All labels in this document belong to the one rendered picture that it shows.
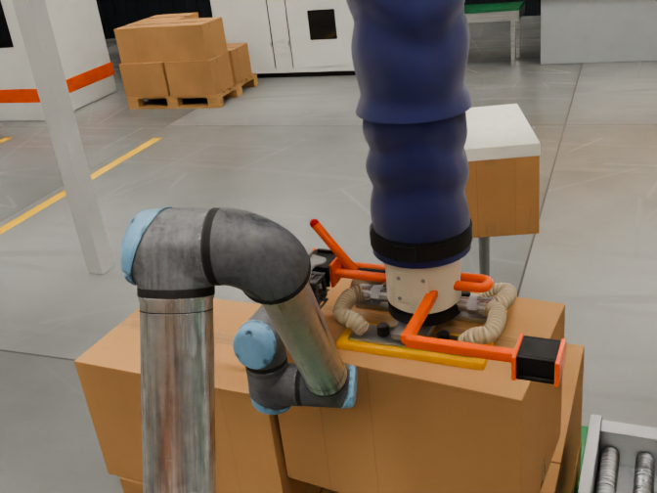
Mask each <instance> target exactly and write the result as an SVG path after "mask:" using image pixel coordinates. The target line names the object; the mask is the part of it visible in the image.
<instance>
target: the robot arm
mask: <svg viewBox="0 0 657 493"><path fill-rule="evenodd" d="M317 252H318V251H317V250H311V251H308V252H307V251H306V249H305V247H304V246H303V244H302V243H301V242H300V241H299V240H298V239H297V238H296V237H295V236H294V235H293V234H292V233H291V232H290V231H289V230H288V229H286V228H285V227H283V226H282V225H280V224H279V223H277V222H275V221H273V220H271V219H269V218H267V217H265V216H262V215H260V214H257V213H255V212H251V211H248V210H244V209H240V208H234V207H221V208H219V207H188V208H173V207H170V206H166V207H163V208H152V209H145V210H142V211H141V212H139V213H138V214H136V215H135V216H134V217H133V219H132V220H131V221H130V224H129V225H128V226H127V228H126V231H125V233H124V236H123V240H122V244H121V250H120V266H121V271H122V272H124V273H123V276H124V278H125V280H126V281H127V282H128V283H130V284H132V285H134V286H137V298H138V299H139V308H140V356H141V404H142V452H143V493H216V450H215V387H214V326H213V298H214V296H215V286H231V287H234V288H237V289H240V290H242V291H243V292H244V294H245V295H246V296H247V297H248V298H249V299H251V300H252V301H254V302H256V303H259V304H262V305H261V306H260V307H259V308H258V309H257V311H256V312H255V313H254V314H253V315H252V316H251V317H250V318H249V319H248V320H247V322H245V323H244V324H243V325H242V326H241V327H240V328H239V330H238V332H237V333H236V335H235V337H234V341H233V348H234V352H235V354H236V356H237V358H238V359H239V361H240V362H241V363H242V364H243V365H245V370H246V376H247V382H248V393H249V396H250V398H251V402H252V405H253V407H254V408H255V409H256V410H257V411H259V412H261V413H263V414H266V415H277V414H282V413H284V412H286V411H287V410H288V409H289V408H290V407H291V406H308V407H329V408H339V409H343V408H352V407H353V406H354V405H355V402H356V395H357V383H358V371H357V367H356V366H354V365H351V364H347V365H345V364H344V363H343V361H342V360H341V357H340V355H339V353H338V350H337V348H336V346H335V343H334V341H333V338H332V336H331V334H330V331H329V328H328V325H327V323H326V321H325V318H324V316H323V313H322V311H321V309H322V307H323V306H324V305H325V303H326V302H327V301H328V300H329V299H328V298H326V296H327V295H328V294H327V291H329V290H330V288H327V283H326V279H325V274H326V273H324V272H315V271H312V270H313V269H314V267H315V266H318V265H322V264H324V263H326V261H327V260H326V259H325V258H324V257H321V256H319V255H316V254H317ZM322 301H323V302H324V303H323V304H322V305H321V306H320V304H321V302H322ZM285 348H286V349H287V351H288V353H289V354H290V356H291V358H292V360H293V362H294V363H287V357H286V349H285Z"/></svg>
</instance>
